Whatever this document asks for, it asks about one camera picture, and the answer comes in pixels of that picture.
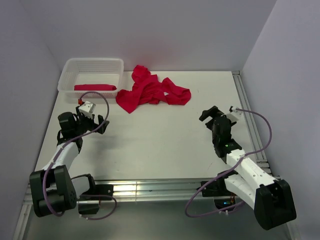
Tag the aluminium front rail frame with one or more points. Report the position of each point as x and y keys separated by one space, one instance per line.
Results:
x=147 y=210

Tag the red t shirt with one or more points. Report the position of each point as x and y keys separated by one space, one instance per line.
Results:
x=94 y=87
x=147 y=89

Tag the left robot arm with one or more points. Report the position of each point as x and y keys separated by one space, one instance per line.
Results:
x=53 y=191

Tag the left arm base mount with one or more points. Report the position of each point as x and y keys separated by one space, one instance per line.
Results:
x=100 y=192

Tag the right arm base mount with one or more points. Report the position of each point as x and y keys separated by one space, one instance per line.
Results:
x=221 y=196

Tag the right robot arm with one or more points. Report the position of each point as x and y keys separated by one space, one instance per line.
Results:
x=270 y=199

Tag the white plastic basket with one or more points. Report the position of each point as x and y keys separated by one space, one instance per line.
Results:
x=92 y=70

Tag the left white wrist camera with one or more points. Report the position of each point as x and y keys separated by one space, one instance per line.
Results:
x=87 y=109

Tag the rolled red t shirt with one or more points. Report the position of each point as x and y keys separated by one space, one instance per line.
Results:
x=94 y=87

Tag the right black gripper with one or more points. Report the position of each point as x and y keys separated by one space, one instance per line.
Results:
x=213 y=112

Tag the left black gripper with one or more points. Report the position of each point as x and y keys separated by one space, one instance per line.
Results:
x=94 y=126

